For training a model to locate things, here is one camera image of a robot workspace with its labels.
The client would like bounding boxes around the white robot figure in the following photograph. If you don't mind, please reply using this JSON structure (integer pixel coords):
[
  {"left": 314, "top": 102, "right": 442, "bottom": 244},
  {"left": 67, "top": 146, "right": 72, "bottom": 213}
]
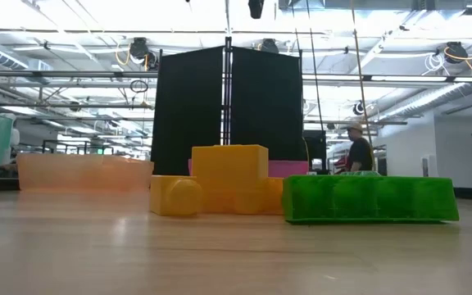
[{"left": 0, "top": 112, "right": 20, "bottom": 165}]

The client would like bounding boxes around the red translucent plastic bin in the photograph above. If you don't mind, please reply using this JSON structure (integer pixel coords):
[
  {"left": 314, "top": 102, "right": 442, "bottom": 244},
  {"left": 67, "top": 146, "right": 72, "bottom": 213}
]
[{"left": 187, "top": 158, "right": 310, "bottom": 179}]

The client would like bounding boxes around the long green building block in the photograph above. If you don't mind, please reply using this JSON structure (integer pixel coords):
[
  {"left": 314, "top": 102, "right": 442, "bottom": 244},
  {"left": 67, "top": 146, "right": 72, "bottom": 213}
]
[
  {"left": 338, "top": 170, "right": 381, "bottom": 178},
  {"left": 281, "top": 175, "right": 461, "bottom": 225}
]

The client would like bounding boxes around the yellow hanging cable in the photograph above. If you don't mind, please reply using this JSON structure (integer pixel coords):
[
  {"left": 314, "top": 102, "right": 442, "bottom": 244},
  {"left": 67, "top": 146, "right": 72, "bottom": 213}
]
[{"left": 350, "top": 0, "right": 379, "bottom": 177}]

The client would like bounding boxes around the hanging black cable loop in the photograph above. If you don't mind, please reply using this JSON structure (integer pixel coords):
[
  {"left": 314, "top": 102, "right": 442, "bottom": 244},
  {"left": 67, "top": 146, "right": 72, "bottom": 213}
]
[{"left": 129, "top": 79, "right": 150, "bottom": 94}]

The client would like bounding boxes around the grey ceiling pipe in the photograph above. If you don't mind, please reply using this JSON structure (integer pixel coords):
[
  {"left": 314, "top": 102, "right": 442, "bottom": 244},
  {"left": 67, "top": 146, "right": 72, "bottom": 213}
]
[
  {"left": 0, "top": 102, "right": 155, "bottom": 111},
  {"left": 0, "top": 69, "right": 472, "bottom": 83}
]

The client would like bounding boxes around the black metal rack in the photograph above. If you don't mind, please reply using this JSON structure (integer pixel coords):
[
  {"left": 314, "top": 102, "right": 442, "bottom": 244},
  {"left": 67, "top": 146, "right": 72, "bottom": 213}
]
[{"left": 41, "top": 138, "right": 116, "bottom": 156}]

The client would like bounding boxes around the white wall box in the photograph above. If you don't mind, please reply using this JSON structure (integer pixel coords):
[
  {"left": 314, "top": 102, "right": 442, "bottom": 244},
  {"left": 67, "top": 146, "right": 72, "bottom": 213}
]
[{"left": 421, "top": 154, "right": 438, "bottom": 185}]

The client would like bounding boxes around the red storage rack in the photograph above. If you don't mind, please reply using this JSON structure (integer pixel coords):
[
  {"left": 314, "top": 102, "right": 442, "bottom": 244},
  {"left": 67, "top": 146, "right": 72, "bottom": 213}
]
[{"left": 328, "top": 145, "right": 388, "bottom": 177}]

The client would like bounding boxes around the orange translucent plastic bin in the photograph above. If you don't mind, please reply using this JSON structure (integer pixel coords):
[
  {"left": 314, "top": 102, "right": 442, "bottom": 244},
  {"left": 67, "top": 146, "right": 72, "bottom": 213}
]
[{"left": 16, "top": 152, "right": 155, "bottom": 193}]

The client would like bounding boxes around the person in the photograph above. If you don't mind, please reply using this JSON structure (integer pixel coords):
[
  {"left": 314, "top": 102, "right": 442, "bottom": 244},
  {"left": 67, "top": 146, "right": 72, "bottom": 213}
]
[{"left": 334, "top": 122, "right": 375, "bottom": 175}]

